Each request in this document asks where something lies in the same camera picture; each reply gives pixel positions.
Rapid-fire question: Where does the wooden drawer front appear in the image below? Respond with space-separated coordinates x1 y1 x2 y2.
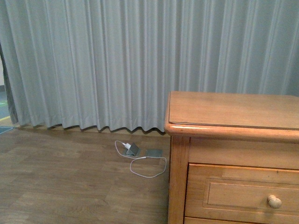
185 164 299 224

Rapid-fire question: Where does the round wooden drawer knob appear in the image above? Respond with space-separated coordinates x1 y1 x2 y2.
267 195 282 209

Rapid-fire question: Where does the closed metal floor plate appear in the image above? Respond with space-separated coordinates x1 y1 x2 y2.
145 149 163 158

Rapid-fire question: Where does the open metal floor socket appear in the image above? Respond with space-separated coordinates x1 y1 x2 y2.
121 143 141 157

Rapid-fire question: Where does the grey pleated curtain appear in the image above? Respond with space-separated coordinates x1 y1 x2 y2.
0 0 299 130

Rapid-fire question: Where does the wooden nightstand cabinet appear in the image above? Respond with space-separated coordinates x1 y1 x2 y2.
164 91 299 224

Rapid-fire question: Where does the white wall charger plug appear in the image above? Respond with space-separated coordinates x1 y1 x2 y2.
123 143 131 150

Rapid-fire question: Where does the white charging cable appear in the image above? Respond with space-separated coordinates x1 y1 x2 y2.
114 140 167 178

